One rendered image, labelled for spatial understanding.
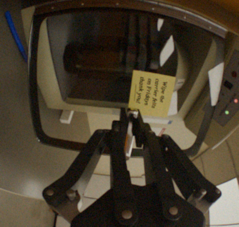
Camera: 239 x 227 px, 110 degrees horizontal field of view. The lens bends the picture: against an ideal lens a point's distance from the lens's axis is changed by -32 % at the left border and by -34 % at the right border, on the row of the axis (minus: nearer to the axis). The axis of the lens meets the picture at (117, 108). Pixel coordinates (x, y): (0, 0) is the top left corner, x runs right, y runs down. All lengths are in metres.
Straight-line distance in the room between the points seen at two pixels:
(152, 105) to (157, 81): 0.04
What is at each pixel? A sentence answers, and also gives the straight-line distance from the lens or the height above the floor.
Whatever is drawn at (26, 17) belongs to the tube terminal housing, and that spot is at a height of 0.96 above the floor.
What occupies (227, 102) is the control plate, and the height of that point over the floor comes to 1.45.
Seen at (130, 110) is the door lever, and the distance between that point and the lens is 0.17.
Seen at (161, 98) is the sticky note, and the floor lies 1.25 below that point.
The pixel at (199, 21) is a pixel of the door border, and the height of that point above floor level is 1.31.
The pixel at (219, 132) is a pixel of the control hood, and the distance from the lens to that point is 0.41.
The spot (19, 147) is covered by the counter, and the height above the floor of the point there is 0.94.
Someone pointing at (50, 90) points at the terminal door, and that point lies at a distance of 0.25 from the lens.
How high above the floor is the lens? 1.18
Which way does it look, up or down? 1 degrees up
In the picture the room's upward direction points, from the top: 96 degrees clockwise
